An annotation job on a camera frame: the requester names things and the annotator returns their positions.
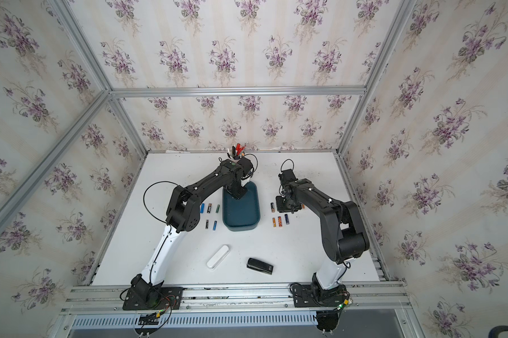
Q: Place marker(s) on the black stapler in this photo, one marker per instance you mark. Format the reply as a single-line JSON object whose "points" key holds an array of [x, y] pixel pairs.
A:
{"points": [[260, 266]]}

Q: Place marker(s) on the aluminium front rail frame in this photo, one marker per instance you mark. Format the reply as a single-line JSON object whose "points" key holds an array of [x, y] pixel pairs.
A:
{"points": [[233, 306]]}

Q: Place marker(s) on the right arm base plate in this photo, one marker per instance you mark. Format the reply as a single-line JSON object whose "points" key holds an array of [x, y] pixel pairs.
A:
{"points": [[319, 295]]}

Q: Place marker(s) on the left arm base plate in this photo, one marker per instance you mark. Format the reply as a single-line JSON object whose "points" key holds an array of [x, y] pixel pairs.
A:
{"points": [[152, 298]]}

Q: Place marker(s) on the teal plastic storage box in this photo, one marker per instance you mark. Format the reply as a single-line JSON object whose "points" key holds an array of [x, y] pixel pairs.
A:
{"points": [[241, 214]]}

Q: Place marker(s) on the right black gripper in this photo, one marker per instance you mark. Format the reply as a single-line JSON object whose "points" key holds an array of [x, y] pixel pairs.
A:
{"points": [[280, 208]]}

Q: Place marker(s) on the white rectangular case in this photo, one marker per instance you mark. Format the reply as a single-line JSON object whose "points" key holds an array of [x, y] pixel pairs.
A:
{"points": [[218, 257]]}

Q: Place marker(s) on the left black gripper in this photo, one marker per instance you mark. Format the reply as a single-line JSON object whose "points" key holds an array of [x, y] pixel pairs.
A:
{"points": [[239, 196]]}

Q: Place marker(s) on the pens in cup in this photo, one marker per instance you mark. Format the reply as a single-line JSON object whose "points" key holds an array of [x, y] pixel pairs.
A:
{"points": [[236, 152]]}

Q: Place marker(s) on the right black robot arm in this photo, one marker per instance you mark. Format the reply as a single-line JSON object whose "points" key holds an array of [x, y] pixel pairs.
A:
{"points": [[342, 229]]}

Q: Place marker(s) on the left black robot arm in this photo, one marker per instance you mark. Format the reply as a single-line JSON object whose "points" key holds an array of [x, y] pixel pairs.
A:
{"points": [[183, 215]]}

